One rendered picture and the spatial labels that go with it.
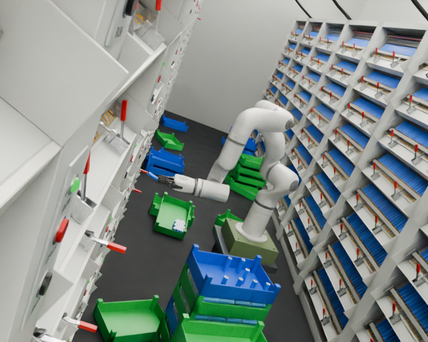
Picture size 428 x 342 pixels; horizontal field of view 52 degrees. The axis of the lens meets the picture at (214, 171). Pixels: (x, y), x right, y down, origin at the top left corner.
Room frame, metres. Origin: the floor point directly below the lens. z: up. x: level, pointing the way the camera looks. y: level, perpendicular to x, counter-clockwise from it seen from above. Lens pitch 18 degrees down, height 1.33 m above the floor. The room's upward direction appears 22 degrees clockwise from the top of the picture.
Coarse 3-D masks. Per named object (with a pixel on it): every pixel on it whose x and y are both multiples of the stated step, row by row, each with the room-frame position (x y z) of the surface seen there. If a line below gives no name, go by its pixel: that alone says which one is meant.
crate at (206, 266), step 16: (192, 256) 1.45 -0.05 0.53; (208, 256) 1.52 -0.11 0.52; (224, 256) 1.55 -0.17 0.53; (256, 256) 1.60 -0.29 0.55; (192, 272) 1.41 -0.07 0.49; (208, 272) 1.46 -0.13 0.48; (224, 272) 1.51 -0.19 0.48; (240, 272) 1.56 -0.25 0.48; (256, 272) 1.58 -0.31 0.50; (208, 288) 1.31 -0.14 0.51; (224, 288) 1.34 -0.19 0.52; (240, 288) 1.36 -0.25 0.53; (256, 288) 1.49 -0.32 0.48; (272, 288) 1.44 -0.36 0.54
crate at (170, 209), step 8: (168, 200) 2.80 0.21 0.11; (176, 200) 2.80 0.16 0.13; (160, 208) 2.72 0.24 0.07; (168, 208) 2.75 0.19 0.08; (176, 208) 2.78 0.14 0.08; (184, 208) 2.81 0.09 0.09; (160, 216) 2.65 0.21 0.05; (168, 216) 2.68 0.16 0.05; (176, 216) 2.71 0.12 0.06; (184, 216) 2.74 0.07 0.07; (160, 224) 2.59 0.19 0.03; (168, 224) 2.62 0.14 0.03; (160, 232) 2.53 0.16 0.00; (168, 232) 2.53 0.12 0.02; (176, 232) 2.53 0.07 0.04; (184, 232) 2.53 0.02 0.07
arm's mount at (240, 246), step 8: (224, 224) 2.29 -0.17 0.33; (232, 224) 2.26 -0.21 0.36; (224, 232) 2.24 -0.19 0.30; (232, 232) 2.15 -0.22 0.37; (224, 240) 2.19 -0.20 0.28; (232, 240) 2.09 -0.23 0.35; (240, 240) 2.09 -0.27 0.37; (248, 240) 2.13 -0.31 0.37; (232, 248) 2.07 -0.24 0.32; (240, 248) 2.08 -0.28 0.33; (248, 248) 2.09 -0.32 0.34; (256, 248) 2.10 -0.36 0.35; (264, 248) 2.12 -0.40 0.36; (272, 248) 2.16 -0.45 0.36; (240, 256) 2.09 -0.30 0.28; (248, 256) 2.10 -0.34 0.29; (264, 256) 2.12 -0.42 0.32; (272, 256) 2.13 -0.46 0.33; (272, 264) 2.14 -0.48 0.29
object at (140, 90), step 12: (168, 0) 0.89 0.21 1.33; (180, 0) 0.89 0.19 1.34; (156, 60) 0.89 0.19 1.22; (144, 72) 0.89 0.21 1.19; (156, 72) 0.89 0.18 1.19; (132, 84) 0.89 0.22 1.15; (144, 84) 0.89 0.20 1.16; (132, 96) 0.89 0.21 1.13; (144, 96) 0.89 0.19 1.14; (144, 108) 0.89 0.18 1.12; (132, 144) 0.89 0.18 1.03; (120, 168) 0.89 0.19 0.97; (120, 180) 0.89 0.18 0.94; (108, 216) 0.89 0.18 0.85; (96, 252) 0.91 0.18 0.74; (84, 288) 0.92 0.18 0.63
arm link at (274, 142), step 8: (256, 104) 2.10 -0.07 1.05; (264, 104) 2.07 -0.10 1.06; (272, 104) 2.07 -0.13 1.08; (264, 136) 2.10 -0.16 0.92; (272, 136) 2.10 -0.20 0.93; (280, 136) 2.11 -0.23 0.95; (272, 144) 2.09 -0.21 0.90; (280, 144) 2.10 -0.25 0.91; (272, 152) 2.12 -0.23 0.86; (280, 152) 2.12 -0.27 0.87; (264, 160) 2.19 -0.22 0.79; (272, 160) 2.15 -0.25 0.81; (264, 168) 2.23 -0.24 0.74; (264, 176) 2.24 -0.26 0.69
